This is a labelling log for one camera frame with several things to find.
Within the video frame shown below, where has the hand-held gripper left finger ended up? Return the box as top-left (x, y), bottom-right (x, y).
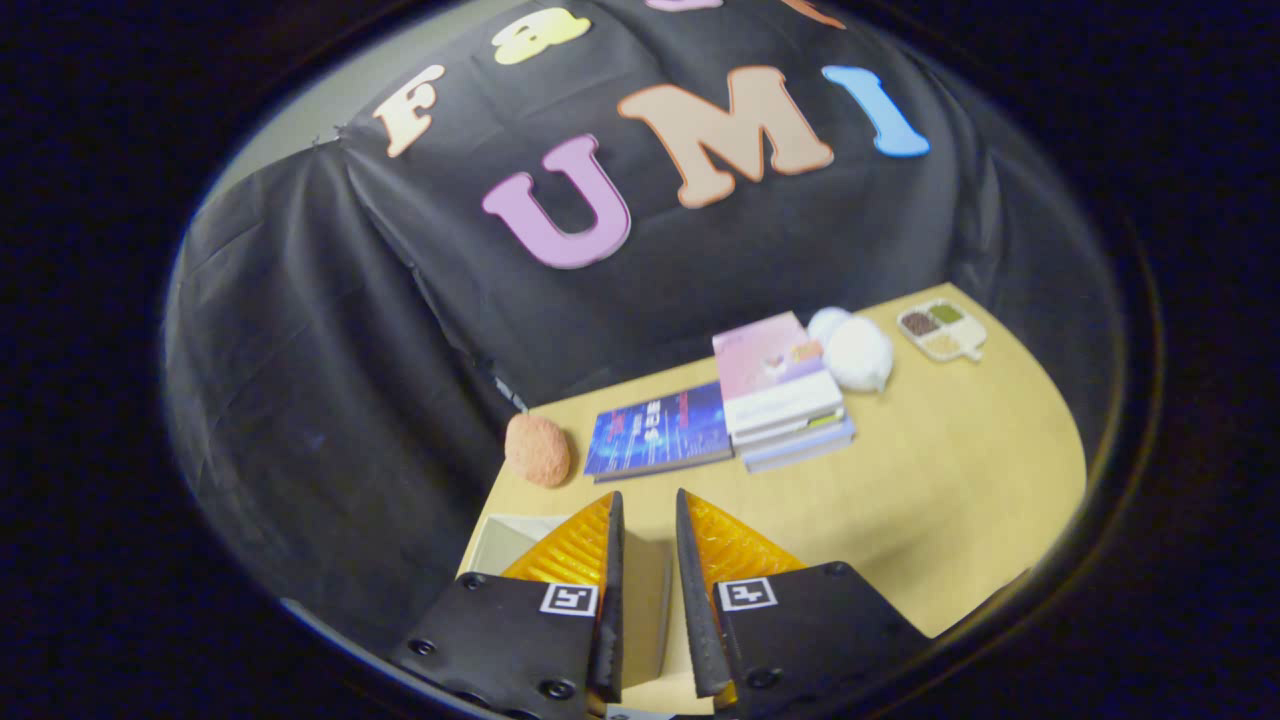
top-left (390, 490), bottom-right (627, 720)

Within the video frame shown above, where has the beige storage box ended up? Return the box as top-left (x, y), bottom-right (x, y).
top-left (458, 514), bottom-right (673, 691)

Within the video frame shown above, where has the pink cover book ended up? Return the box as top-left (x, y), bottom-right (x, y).
top-left (712, 311), bottom-right (845, 435)

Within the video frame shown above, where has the compartment tray of grains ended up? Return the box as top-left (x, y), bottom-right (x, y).
top-left (897, 298), bottom-right (988, 363)

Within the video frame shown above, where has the orange sponge ball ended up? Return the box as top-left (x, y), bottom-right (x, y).
top-left (504, 413), bottom-right (572, 489)

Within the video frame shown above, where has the pale blue book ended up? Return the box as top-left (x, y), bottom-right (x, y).
top-left (743, 418), bottom-right (857, 474)

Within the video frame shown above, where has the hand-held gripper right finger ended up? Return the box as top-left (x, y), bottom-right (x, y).
top-left (675, 488), bottom-right (931, 717)

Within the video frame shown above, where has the white book with green edge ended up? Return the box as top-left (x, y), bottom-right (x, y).
top-left (734, 405), bottom-right (849, 448)

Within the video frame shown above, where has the large white plush ball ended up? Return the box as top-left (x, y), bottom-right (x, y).
top-left (824, 317), bottom-right (894, 393)

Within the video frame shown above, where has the dark blue book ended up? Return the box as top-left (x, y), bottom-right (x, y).
top-left (584, 380), bottom-right (734, 484)

